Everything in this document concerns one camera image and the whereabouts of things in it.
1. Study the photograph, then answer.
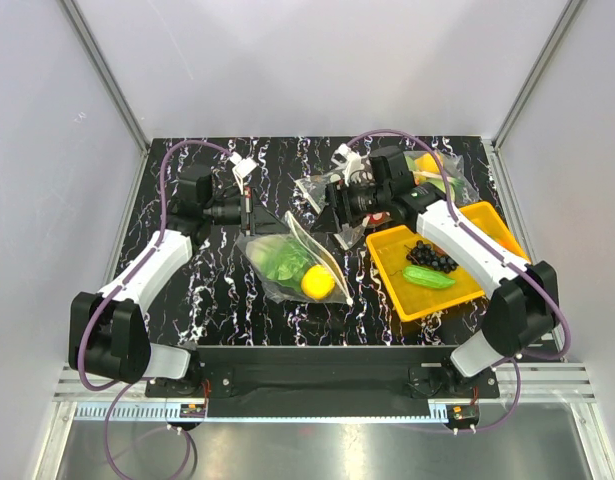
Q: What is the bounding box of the yellow fake lemon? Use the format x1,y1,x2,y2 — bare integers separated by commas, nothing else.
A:
301,265,336,301

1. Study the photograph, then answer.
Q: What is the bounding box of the small connector board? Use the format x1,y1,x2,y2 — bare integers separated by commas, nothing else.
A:
448,404,480,425
180,401,207,418

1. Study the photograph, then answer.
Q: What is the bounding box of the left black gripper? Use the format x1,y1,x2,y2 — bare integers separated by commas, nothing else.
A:
203,186,290,237

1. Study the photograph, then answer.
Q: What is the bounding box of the clear bag of fake fruit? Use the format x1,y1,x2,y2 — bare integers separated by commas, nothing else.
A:
384,146,479,207

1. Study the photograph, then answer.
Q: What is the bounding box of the right small connector board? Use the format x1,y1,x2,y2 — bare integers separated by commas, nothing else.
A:
448,404,480,425

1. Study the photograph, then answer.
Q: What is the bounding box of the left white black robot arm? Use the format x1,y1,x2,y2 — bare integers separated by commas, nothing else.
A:
68,165,288,396

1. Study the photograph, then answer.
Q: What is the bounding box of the clear zip bag with mushroom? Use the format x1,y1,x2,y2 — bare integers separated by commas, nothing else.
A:
292,159,383,251

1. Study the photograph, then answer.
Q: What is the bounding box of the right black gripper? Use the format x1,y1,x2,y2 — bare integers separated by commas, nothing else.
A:
309,177,391,235

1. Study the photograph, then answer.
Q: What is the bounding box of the left small connector board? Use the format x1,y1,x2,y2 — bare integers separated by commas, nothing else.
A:
180,401,207,418

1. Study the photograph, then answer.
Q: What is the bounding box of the black marble pattern mat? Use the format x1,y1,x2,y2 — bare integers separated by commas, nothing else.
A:
146,137,488,346

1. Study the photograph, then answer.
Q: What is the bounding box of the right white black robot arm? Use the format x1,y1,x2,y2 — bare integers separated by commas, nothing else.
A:
313,144,565,397

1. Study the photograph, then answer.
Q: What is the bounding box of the green fake bitter gourd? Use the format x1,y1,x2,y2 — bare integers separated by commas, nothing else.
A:
402,265,456,290

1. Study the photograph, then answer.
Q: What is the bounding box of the black fake grape bunch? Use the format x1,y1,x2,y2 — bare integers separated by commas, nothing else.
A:
406,240,458,274

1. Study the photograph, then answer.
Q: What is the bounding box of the clear zip bag with lemon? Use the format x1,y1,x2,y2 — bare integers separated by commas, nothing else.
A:
236,211,353,305

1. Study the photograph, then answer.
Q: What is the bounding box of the slotted white cable duct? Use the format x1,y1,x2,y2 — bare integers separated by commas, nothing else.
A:
75,400,449,424

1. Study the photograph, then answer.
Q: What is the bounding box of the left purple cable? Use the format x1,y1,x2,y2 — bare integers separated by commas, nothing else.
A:
79,139,243,477

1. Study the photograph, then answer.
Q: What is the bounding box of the purple cable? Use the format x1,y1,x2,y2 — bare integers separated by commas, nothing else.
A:
344,128,574,433
79,139,243,477

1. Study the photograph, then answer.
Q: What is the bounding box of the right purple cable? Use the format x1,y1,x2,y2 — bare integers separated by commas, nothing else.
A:
344,128,574,433

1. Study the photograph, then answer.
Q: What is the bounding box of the green fake bok choy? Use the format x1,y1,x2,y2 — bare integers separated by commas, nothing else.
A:
245,235,315,291

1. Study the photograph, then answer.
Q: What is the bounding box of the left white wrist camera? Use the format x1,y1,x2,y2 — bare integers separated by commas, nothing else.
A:
229,152,258,193

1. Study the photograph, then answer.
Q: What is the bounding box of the yellow plastic tray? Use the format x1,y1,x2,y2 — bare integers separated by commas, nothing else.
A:
365,201,533,322

